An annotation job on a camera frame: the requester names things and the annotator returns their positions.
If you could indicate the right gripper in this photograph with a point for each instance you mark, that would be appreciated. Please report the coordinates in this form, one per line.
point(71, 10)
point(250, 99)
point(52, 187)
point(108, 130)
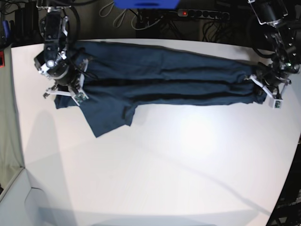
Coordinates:
point(68, 80)

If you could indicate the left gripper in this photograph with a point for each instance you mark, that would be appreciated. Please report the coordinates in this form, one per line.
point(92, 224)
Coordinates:
point(275, 80)

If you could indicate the dark blue t-shirt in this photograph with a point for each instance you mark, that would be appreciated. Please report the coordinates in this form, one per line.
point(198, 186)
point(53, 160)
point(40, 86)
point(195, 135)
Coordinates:
point(125, 76)

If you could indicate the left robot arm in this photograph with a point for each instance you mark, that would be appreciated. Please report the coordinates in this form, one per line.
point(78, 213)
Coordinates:
point(285, 60)

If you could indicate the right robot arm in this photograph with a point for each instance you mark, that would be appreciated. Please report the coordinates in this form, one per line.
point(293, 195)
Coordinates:
point(56, 62)

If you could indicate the red box at edge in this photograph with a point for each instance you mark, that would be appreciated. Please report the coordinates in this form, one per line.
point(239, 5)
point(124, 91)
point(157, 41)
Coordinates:
point(2, 59)

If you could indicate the black power strip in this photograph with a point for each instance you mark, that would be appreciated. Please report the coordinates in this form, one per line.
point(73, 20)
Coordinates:
point(203, 14)

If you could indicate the blue plastic box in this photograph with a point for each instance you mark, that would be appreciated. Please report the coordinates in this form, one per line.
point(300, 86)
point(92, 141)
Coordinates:
point(146, 4)

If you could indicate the green cloth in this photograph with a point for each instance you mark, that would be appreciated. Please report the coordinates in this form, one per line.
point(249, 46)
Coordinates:
point(11, 157)

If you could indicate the light grey storage bin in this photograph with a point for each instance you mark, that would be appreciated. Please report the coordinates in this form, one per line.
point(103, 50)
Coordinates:
point(21, 204)

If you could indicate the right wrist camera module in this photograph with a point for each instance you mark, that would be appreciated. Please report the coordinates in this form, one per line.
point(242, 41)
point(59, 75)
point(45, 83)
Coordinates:
point(73, 89)

